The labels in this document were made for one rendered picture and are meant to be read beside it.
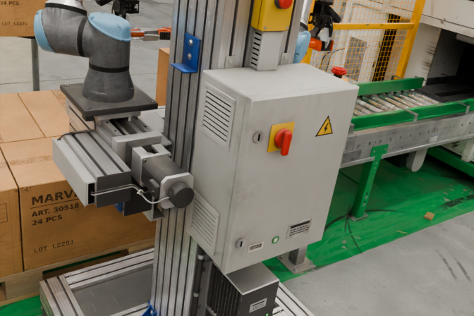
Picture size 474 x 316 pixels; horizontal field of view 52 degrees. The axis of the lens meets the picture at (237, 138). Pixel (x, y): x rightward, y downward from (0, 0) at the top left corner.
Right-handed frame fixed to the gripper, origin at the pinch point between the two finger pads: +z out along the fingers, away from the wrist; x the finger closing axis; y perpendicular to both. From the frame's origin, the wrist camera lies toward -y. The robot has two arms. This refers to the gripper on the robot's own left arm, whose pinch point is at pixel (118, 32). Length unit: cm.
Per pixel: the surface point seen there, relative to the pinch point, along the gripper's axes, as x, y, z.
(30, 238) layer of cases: -17, -41, 77
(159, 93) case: 15.5, 29.2, 34.8
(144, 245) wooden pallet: -18, 9, 97
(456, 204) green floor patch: -54, 222, 109
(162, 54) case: 15.5, 29.3, 15.2
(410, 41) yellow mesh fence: 36, 252, 22
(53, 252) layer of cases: -17, -33, 87
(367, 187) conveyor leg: -36, 144, 86
